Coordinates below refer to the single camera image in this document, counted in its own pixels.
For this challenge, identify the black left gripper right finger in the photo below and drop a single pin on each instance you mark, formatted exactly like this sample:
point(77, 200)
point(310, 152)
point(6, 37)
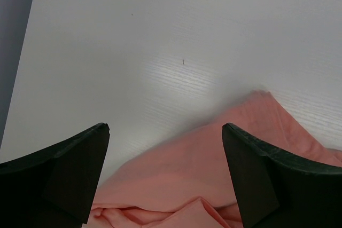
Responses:
point(276, 188)

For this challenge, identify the pink t shirt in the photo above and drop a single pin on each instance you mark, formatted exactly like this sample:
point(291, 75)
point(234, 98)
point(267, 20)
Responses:
point(186, 182)

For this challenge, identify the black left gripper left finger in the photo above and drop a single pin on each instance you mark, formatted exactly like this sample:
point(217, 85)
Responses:
point(55, 186)

